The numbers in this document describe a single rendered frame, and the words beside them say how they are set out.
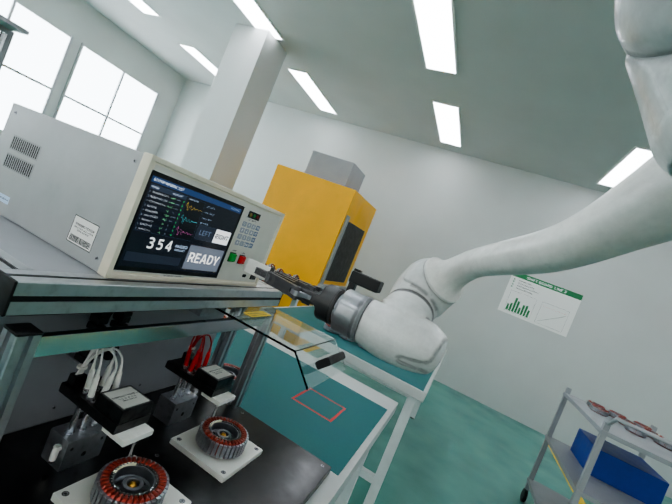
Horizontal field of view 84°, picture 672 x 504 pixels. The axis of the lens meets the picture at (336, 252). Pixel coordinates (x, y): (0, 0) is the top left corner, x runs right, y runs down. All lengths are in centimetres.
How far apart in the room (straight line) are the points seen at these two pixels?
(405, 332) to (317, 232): 375
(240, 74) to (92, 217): 435
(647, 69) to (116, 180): 66
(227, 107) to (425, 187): 312
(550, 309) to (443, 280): 518
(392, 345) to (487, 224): 531
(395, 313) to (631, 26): 51
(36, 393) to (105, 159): 45
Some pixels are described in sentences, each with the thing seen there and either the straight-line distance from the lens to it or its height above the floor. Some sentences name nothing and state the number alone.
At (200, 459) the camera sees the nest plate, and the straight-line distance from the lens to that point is 93.
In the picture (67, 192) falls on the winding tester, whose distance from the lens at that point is 79.
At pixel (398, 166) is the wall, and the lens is 628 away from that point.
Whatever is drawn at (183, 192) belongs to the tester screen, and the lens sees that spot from 71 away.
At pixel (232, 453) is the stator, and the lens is 94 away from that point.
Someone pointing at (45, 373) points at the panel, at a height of 88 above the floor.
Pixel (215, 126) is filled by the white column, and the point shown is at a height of 204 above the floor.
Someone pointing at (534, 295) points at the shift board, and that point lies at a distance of 589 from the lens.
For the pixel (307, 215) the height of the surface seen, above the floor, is 148.
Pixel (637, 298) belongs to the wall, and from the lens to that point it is 616.
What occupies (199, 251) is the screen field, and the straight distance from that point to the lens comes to 79.
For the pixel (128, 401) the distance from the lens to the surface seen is 76.
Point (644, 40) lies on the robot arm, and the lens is 33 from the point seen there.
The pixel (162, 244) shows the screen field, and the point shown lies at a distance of 72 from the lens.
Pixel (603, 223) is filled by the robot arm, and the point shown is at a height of 143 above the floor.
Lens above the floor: 130
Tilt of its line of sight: 1 degrees down
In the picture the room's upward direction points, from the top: 22 degrees clockwise
